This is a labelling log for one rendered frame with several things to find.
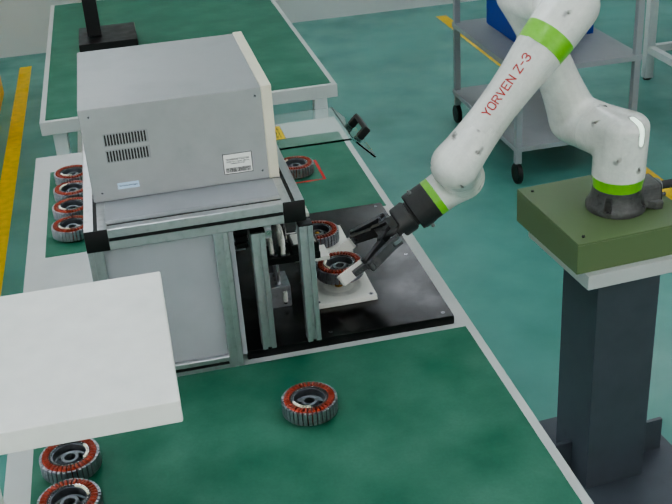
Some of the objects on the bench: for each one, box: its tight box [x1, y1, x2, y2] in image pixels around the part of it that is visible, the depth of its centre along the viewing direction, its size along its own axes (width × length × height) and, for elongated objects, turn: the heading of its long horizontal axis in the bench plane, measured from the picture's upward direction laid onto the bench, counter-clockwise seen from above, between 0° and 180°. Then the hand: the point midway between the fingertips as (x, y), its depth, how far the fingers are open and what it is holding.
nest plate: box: [317, 271, 378, 309], centre depth 244 cm, size 15×15×1 cm
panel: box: [228, 231, 248, 355], centre depth 244 cm, size 1×66×30 cm, turn 20°
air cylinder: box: [269, 271, 292, 308], centre depth 241 cm, size 5×8×6 cm
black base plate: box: [234, 203, 454, 360], centre depth 255 cm, size 47×64×2 cm
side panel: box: [88, 232, 244, 377], centre depth 213 cm, size 28×3×32 cm, turn 110°
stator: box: [281, 382, 338, 426], centre depth 205 cm, size 11×11×4 cm
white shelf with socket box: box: [0, 272, 183, 504], centre depth 157 cm, size 35×37×46 cm
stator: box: [295, 220, 339, 248], centre depth 264 cm, size 11×11×4 cm
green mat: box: [30, 326, 583, 504], centre depth 196 cm, size 94×61×1 cm, turn 110°
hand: (341, 265), depth 241 cm, fingers closed on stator, 11 cm apart
